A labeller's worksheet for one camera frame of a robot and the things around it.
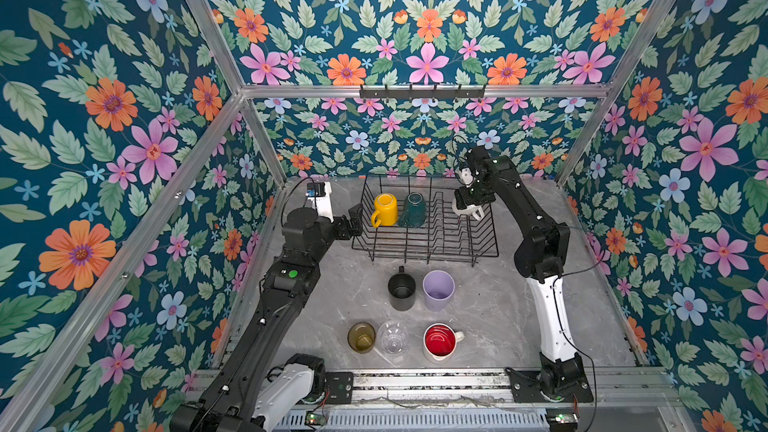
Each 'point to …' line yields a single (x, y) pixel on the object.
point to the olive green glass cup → (361, 337)
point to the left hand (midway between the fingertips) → (348, 197)
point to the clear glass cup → (393, 336)
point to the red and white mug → (440, 340)
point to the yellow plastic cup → (386, 210)
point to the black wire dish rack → (443, 237)
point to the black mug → (402, 290)
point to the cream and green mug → (414, 212)
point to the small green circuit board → (315, 419)
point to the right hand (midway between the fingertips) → (470, 199)
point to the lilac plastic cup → (437, 287)
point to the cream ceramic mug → (472, 209)
